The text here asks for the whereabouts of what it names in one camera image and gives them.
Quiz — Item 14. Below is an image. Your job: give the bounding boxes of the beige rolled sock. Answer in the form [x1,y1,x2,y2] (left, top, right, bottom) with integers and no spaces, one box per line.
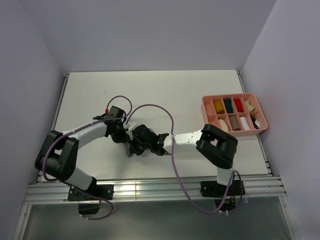
[244,100,255,112]

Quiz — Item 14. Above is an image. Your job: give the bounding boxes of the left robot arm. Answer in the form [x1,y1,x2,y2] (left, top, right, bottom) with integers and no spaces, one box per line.
[35,106,129,200]

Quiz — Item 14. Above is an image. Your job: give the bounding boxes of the black white striped sock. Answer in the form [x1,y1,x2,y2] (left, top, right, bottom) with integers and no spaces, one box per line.
[250,116,261,130]

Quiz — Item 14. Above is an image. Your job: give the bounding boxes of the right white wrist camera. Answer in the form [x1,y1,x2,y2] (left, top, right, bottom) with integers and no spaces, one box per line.
[124,120,137,132]

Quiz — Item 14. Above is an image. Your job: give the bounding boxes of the red rolled sock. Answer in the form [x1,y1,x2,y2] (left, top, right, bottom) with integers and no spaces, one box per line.
[233,98,245,113]

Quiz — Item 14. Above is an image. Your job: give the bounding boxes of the cream rolled sock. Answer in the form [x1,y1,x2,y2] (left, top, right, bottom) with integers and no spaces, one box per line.
[218,119,229,132]

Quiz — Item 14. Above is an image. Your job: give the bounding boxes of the dark green reindeer sock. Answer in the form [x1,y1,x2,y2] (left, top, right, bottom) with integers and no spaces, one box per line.
[223,98,234,114]

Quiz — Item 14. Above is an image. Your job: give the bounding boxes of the white rolled sock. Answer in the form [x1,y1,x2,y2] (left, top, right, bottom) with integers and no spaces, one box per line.
[240,116,251,131]

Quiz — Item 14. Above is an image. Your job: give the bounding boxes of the pink divided organizer tray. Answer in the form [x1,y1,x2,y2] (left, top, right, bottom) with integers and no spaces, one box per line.
[201,92,268,137]

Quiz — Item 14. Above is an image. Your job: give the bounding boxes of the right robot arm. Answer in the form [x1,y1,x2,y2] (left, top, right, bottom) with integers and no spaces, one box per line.
[124,121,238,195]

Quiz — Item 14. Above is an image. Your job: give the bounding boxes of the brown rolled sock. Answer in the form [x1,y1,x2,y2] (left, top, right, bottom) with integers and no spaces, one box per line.
[229,116,241,131]

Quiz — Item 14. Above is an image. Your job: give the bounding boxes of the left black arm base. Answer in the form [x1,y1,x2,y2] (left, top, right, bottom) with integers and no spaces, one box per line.
[67,184,114,220]

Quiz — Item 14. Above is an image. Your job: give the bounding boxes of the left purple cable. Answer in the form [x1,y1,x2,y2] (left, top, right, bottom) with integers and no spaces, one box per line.
[41,95,133,221]

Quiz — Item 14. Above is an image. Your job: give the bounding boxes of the mustard yellow striped sock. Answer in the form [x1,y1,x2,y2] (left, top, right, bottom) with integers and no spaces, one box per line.
[213,100,225,115]

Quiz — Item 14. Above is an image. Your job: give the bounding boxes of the grey striped sock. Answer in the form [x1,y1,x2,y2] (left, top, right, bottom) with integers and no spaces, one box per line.
[124,144,132,158]

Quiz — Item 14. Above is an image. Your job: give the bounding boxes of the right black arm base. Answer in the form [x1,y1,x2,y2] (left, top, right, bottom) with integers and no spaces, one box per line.
[200,179,246,214]

